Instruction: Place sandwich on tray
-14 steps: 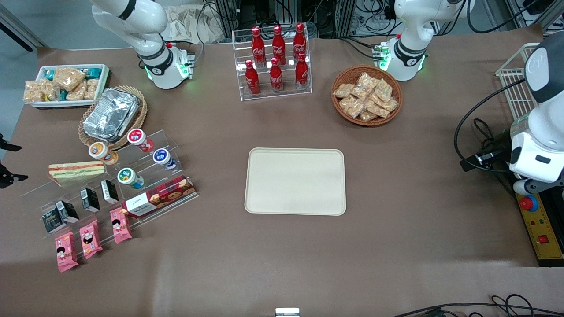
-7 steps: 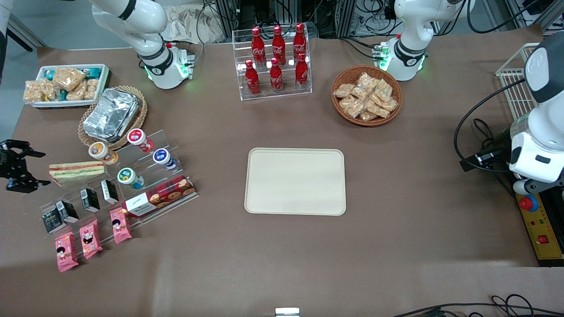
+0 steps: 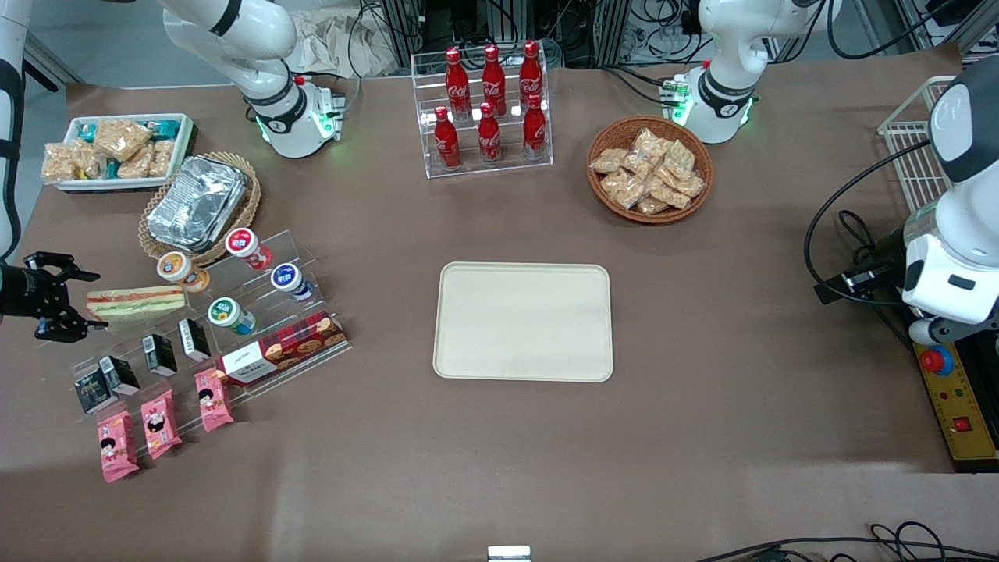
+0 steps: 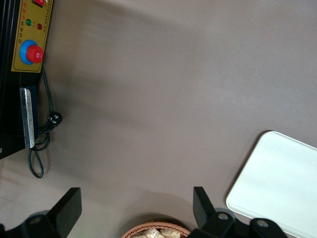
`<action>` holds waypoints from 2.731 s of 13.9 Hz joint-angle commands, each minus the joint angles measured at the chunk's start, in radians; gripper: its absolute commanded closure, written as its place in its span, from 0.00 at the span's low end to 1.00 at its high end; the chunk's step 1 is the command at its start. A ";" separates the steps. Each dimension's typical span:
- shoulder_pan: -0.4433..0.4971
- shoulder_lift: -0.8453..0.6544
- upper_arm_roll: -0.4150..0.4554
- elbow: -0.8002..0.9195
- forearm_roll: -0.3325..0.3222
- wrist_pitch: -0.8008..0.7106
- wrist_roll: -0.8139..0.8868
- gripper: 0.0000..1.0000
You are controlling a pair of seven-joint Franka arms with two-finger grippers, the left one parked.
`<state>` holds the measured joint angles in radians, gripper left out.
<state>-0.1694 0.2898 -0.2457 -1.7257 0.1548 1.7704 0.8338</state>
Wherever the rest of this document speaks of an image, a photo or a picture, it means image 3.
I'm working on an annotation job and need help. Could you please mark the black power cable with plug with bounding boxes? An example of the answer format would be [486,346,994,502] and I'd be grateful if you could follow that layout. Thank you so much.
[837,209,918,344]

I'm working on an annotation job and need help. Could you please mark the black floor cables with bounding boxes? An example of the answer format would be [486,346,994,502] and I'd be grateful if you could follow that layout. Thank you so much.
[695,521,999,562]

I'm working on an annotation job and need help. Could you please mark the small black carton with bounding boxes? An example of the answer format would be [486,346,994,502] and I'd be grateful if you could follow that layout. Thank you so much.
[74,367,118,414]
[178,318,212,362]
[99,355,141,397]
[142,334,179,377]

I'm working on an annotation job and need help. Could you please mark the pink snack packet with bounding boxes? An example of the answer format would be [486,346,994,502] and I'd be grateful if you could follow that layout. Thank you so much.
[194,368,235,433]
[140,389,183,460]
[97,411,141,483]

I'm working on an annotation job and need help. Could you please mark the beige crumpled cloth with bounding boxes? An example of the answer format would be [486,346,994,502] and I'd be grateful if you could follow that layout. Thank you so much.
[299,9,400,79]

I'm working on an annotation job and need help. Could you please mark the white wire rack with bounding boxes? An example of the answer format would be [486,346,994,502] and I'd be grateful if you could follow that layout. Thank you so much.
[878,76,961,215]

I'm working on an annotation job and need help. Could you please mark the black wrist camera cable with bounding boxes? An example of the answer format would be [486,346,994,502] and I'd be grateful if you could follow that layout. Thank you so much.
[804,139,933,307]

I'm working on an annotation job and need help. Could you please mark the triangle sandwich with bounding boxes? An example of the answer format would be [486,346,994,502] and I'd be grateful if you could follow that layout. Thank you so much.
[86,286,187,323]

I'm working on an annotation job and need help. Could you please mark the green lid yogurt cup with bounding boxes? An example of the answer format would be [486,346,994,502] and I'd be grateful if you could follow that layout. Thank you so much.
[208,297,257,336]

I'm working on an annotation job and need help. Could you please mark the brown table cover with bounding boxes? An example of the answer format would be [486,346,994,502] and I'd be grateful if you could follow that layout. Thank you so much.
[0,43,999,562]

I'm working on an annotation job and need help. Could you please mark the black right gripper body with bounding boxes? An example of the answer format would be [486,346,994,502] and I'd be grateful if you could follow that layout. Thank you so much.
[0,261,65,321]

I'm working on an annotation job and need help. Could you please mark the red lid yogurt cup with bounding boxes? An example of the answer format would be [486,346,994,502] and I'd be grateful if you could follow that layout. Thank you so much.
[226,227,274,271]

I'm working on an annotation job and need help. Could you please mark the aluminium profile frame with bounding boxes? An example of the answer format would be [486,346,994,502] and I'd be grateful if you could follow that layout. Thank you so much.
[379,0,703,69]

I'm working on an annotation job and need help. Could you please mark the silver foil food container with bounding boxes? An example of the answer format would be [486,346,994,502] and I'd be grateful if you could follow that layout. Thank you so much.
[147,155,251,253]

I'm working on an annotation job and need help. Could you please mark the orange lid yogurt cup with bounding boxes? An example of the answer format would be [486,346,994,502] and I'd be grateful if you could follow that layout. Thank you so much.
[156,251,212,294]

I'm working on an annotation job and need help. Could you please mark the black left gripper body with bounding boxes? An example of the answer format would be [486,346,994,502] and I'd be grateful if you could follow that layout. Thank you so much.
[855,230,910,276]

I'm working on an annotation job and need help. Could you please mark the yellow black control box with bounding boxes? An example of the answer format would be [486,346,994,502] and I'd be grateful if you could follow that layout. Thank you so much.
[913,332,999,474]

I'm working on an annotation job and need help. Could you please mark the white rectangular snack bin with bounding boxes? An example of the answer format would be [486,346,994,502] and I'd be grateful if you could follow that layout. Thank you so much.
[48,113,196,194]

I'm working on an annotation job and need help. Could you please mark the red cola bottle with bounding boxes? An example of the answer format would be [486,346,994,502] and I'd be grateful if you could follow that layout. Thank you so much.
[478,102,502,165]
[523,94,547,161]
[446,48,471,119]
[482,44,507,116]
[519,41,544,106]
[434,106,461,170]

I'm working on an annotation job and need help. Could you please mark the clear acrylic bottle rack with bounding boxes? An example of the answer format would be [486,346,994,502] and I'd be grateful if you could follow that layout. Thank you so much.
[411,47,553,180]

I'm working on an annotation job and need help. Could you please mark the blue lid yogurt cup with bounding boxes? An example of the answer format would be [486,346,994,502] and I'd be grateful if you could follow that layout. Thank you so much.
[270,263,315,303]

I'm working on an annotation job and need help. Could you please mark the round brown wicker basket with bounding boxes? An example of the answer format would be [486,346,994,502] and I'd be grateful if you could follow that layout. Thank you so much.
[587,116,714,226]

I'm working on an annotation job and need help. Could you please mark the oval light wicker basket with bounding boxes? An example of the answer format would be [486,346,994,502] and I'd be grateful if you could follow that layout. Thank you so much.
[138,151,261,268]

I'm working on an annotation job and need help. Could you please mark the red tartan cookie box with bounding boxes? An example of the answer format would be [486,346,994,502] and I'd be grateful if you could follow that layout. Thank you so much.
[215,311,348,389]

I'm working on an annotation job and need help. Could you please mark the beige rectangular tray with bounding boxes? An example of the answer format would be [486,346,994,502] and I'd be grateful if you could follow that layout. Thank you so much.
[433,261,614,383]

